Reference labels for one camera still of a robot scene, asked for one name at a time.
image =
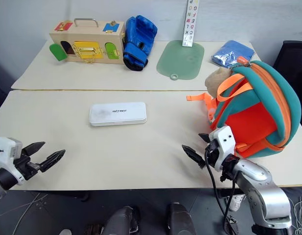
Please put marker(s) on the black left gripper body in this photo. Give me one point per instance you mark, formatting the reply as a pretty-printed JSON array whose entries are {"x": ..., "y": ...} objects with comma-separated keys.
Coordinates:
[{"x": 25, "y": 167}]

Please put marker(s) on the wooden lock box toy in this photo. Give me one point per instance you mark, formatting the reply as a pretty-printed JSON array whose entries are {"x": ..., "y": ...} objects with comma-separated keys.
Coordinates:
[{"x": 89, "y": 39}]

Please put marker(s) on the teal and orange backpack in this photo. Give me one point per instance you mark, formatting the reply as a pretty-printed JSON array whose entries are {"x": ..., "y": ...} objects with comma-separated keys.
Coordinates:
[{"x": 261, "y": 107}]

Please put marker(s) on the white alphabet letter strip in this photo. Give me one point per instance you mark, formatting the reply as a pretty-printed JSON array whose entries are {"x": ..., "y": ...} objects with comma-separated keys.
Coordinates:
[{"x": 190, "y": 23}]

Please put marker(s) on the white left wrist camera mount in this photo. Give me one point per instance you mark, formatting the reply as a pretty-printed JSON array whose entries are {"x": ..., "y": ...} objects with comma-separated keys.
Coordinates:
[{"x": 8, "y": 148}]

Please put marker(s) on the white plug adapter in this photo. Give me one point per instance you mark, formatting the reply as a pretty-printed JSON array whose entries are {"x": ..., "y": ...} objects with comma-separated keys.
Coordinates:
[{"x": 238, "y": 202}]

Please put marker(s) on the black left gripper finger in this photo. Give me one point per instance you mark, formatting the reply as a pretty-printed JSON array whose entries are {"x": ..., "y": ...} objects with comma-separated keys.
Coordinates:
[
  {"x": 53, "y": 157},
  {"x": 33, "y": 148}
]

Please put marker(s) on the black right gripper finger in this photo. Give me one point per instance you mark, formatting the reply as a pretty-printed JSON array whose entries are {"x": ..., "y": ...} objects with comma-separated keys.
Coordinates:
[
  {"x": 205, "y": 137},
  {"x": 194, "y": 154}
]

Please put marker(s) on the green silicone mat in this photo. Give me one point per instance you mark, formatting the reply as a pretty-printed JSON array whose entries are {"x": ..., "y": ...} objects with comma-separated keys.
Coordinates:
[{"x": 181, "y": 60}]

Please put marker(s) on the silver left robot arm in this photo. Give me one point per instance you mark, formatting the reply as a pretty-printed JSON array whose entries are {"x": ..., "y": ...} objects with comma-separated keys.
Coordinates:
[{"x": 1, "y": 178}]

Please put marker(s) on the black office chair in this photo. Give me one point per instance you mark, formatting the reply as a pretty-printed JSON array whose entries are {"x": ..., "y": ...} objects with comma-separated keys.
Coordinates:
[{"x": 294, "y": 63}]

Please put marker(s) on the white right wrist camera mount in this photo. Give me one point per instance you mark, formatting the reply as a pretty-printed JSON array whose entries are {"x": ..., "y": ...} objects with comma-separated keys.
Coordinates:
[{"x": 223, "y": 144}]

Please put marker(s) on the beige plush toy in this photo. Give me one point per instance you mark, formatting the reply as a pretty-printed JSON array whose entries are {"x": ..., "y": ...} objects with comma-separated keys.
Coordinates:
[{"x": 215, "y": 80}]

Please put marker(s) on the white rectangular case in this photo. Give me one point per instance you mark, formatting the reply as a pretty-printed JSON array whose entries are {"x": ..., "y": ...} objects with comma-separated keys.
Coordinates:
[{"x": 117, "y": 113}]

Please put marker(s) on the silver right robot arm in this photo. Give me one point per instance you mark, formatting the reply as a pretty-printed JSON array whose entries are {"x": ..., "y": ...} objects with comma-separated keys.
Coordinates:
[{"x": 261, "y": 189}]

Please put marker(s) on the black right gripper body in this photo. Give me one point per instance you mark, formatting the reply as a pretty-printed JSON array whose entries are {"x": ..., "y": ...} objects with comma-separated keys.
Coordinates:
[{"x": 212, "y": 153}]

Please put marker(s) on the dark rounded shape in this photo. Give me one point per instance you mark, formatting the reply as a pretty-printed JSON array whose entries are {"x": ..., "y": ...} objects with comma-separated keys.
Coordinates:
[
  {"x": 121, "y": 221},
  {"x": 180, "y": 220}
]

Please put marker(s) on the blue boxing glove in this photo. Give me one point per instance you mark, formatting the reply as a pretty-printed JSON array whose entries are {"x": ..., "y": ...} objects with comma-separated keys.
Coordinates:
[{"x": 138, "y": 41}]

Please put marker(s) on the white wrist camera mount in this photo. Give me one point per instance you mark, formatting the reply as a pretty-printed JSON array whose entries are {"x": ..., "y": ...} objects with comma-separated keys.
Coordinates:
[
  {"x": 223, "y": 144},
  {"x": 8, "y": 148}
]

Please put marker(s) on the blue packaged cloth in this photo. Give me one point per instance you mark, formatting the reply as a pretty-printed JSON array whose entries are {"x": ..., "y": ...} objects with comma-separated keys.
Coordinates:
[{"x": 232, "y": 54}]

